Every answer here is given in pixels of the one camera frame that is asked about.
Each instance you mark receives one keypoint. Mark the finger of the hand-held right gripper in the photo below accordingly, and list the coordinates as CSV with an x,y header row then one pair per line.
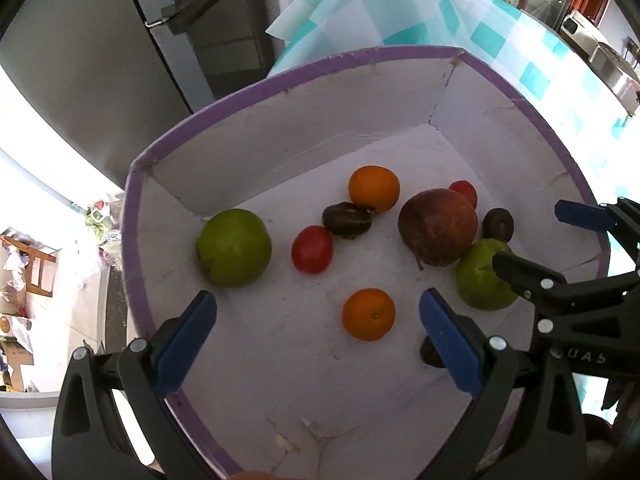
x,y
525,270
582,212

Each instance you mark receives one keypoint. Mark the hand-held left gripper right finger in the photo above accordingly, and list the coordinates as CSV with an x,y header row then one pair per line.
x,y
450,340

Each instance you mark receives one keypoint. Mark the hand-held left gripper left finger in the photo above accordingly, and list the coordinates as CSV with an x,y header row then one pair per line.
x,y
185,345

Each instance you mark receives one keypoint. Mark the dark passion fruit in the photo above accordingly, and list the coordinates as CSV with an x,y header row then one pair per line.
x,y
498,223
347,218
431,352

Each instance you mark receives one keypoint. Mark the green apple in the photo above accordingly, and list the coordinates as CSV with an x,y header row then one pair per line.
x,y
234,247
480,285

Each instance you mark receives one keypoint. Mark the orange tangerine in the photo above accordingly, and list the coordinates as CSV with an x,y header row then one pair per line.
x,y
368,314
374,188

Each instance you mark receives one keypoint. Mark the dark red pomegranate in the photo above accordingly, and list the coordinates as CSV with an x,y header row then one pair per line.
x,y
437,227

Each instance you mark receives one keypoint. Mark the small red tomato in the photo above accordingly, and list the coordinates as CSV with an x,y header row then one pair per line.
x,y
465,191

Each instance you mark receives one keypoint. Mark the white box with purple rim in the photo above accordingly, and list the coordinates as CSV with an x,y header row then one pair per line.
x,y
300,385

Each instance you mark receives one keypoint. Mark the plastic bag of vegetables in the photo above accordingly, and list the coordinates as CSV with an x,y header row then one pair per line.
x,y
102,217

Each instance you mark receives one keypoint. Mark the teal white checked tablecloth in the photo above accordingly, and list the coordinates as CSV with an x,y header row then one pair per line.
x,y
525,50

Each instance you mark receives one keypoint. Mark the brown wooden chair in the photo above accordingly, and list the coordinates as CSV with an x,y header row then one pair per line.
x,y
30,267

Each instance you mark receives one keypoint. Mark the grey refrigerator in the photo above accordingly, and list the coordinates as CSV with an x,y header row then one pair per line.
x,y
125,50

